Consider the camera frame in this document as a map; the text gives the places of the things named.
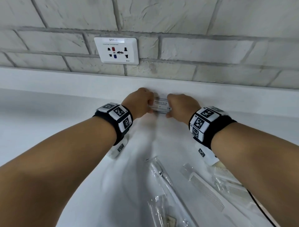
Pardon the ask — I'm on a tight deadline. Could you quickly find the person's left hand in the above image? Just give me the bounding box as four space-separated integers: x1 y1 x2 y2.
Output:
121 87 155 121

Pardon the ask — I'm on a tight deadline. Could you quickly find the person's right hand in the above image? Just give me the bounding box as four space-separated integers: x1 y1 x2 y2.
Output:
166 93 202 124

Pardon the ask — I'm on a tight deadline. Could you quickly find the stack of grey shampoo sachets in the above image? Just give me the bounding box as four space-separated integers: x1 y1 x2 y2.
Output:
148 98 173 114

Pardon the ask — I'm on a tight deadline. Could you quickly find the person's left forearm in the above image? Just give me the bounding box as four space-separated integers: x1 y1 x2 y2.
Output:
0 117 117 227

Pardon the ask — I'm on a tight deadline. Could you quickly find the person's right forearm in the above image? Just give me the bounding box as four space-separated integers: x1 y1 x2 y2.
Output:
210 121 299 227

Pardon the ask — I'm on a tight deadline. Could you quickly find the black left wristband with markers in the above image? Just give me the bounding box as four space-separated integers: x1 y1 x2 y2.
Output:
93 102 134 147

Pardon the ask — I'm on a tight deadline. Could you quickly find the black wristband with markers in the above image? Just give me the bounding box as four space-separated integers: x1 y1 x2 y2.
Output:
188 106 238 150
93 102 134 147

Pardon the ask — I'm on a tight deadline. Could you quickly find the black right wristband with markers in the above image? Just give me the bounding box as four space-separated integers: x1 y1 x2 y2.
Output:
188 106 238 150

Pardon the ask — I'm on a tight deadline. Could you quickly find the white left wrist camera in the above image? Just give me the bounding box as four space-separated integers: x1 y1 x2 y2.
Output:
108 137 129 160

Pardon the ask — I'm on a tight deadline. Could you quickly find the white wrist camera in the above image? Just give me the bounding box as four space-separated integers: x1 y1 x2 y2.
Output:
195 142 220 167
108 137 129 160

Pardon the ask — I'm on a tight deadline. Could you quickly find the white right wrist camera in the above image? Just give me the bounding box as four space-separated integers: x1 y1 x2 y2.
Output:
195 142 220 167

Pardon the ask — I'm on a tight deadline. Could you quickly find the white wall socket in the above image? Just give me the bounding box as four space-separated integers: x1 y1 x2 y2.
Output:
94 36 140 65

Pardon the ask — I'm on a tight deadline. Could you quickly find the black right camera cable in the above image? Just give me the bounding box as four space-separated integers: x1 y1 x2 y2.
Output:
246 189 274 223

